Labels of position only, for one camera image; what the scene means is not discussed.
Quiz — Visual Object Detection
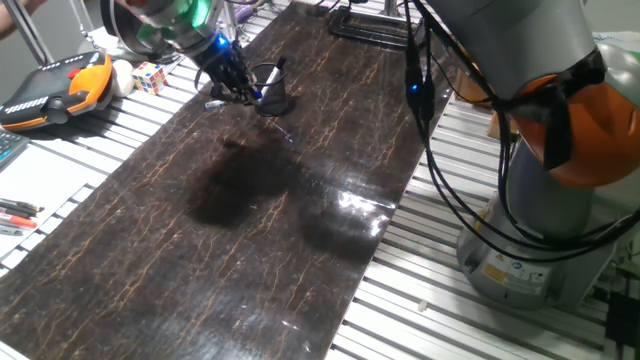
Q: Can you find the red marker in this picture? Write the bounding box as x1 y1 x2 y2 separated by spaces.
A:
0 211 39 231

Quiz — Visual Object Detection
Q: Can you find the black pen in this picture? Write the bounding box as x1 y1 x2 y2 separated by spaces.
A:
0 203 39 220
0 197 46 214

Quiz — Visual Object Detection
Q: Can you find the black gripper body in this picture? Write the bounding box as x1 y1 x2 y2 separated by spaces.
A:
192 39 251 94

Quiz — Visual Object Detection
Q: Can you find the Rubik's cube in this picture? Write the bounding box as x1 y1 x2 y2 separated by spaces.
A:
130 60 169 96

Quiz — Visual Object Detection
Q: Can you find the large white paper sheet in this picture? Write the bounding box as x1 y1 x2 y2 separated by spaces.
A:
0 143 109 261

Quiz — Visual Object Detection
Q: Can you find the black mesh pen holder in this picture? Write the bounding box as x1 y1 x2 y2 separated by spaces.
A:
248 61 290 119

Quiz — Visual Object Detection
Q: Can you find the orange black teach pendant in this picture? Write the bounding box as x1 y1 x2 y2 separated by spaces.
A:
0 49 114 133

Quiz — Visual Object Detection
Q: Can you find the black C-clamp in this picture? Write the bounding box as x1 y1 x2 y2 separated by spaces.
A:
327 4 417 52

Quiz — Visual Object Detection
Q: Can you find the person right forearm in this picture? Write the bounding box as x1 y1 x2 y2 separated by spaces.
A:
0 0 47 42

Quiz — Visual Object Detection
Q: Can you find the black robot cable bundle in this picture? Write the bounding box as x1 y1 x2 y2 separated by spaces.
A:
399 0 640 265

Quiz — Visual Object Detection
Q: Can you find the cardboard box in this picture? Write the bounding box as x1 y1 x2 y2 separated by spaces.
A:
452 67 503 110
487 109 509 142

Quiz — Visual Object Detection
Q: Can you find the grey marker black cap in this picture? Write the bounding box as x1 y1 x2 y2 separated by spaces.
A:
258 55 288 104

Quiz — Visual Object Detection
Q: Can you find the blue white marker pen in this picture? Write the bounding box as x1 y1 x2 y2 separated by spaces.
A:
203 88 264 111

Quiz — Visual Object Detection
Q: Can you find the dark marble pattern mat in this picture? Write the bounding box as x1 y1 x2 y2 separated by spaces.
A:
0 0 454 360

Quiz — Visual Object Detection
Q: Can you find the white round object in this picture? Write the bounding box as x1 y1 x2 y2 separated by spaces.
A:
109 58 136 99

